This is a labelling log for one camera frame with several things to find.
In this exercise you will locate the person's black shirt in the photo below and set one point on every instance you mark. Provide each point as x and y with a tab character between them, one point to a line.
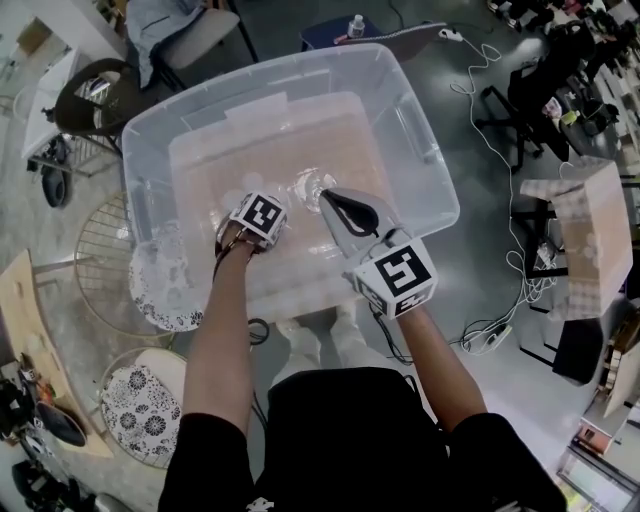
350	440

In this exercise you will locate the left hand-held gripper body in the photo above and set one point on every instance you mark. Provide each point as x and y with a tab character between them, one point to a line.
260	215

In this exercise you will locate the grey padded chair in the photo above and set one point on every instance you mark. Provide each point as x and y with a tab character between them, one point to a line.
210	30

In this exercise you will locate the person's white shoe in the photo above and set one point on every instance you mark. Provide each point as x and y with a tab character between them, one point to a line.
350	340
300	345

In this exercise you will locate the black round pan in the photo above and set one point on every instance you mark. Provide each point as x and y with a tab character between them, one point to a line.
60	425

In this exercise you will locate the clear water bottle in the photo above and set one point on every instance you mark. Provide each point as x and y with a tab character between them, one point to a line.
356	26

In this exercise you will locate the table with pink checkered cloth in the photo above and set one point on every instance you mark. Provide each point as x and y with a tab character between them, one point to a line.
300	306
595	225

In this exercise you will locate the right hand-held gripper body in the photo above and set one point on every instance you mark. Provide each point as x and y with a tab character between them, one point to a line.
400	275

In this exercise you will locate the floral seat cushion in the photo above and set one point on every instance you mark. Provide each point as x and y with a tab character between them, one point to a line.
170	310
137	415

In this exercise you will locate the black wicker chair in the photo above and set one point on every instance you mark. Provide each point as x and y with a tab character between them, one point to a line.
67	105

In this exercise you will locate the person's white left shoe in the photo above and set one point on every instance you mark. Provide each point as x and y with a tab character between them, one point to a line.
300	345

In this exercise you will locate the person's right forearm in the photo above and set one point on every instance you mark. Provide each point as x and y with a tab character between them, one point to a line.
440	370

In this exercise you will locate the person's left hand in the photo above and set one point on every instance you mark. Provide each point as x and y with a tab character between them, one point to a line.
235	242

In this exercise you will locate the dark grey helmet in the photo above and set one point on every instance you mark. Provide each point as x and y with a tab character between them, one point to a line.
56	187

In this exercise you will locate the black side chair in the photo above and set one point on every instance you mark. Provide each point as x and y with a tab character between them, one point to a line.
580	350

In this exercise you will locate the person's left forearm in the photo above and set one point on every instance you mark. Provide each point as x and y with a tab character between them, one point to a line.
220	340

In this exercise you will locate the cream round cushion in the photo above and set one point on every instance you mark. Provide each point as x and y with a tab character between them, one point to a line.
160	370

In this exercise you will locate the small white table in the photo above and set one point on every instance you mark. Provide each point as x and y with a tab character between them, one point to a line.
45	115

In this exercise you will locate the clear glass cup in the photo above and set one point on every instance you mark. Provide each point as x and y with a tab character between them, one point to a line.
310	187

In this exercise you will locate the light wooden table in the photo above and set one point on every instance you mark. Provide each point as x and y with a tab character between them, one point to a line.
25	310

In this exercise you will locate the black office chair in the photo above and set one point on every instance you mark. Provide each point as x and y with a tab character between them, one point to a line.
530	100

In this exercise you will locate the person's white right shoe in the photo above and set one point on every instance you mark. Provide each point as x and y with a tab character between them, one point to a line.
350	340

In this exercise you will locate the clear plastic storage bin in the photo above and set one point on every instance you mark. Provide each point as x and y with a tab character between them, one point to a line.
275	130

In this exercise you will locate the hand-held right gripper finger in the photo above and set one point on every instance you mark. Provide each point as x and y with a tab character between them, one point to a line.
345	242
387	215

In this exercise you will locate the light blue jacket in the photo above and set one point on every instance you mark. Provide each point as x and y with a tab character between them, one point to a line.
155	30

